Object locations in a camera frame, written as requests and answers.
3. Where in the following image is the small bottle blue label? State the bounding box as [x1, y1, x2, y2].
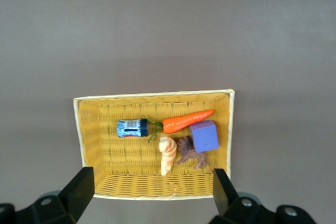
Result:
[116, 118, 149, 138]

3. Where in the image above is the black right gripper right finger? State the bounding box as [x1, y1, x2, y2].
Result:
[209, 168, 319, 224]

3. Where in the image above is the purple foam cube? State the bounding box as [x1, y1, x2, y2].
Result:
[190, 119, 220, 153]

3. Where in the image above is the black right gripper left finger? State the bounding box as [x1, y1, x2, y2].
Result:
[0, 166, 95, 224]

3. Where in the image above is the brown toy lion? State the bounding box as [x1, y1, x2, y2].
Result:
[175, 136, 211, 170]

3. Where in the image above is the toy bread croissant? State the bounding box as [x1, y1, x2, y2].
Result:
[158, 136, 177, 177]

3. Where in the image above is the orange toy carrot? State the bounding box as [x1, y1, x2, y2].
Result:
[141, 109, 215, 143]

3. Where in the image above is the yellow wicker basket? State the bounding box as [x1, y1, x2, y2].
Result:
[72, 89, 236, 201]

